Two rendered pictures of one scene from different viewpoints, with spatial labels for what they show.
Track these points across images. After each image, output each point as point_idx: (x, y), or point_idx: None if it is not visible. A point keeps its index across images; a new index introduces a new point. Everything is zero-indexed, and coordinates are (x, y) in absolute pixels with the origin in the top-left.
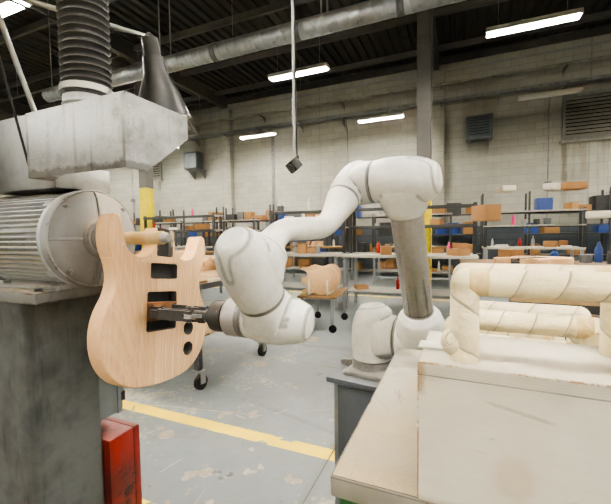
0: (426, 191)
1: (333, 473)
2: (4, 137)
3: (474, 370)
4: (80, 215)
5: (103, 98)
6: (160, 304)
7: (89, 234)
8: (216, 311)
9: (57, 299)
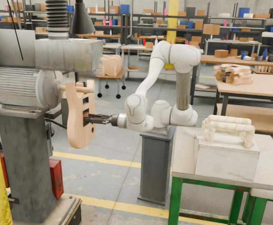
0: (194, 63)
1: (172, 171)
2: (1, 38)
3: (212, 146)
4: (50, 79)
5: (80, 44)
6: (86, 114)
7: (54, 87)
8: (115, 119)
9: (40, 114)
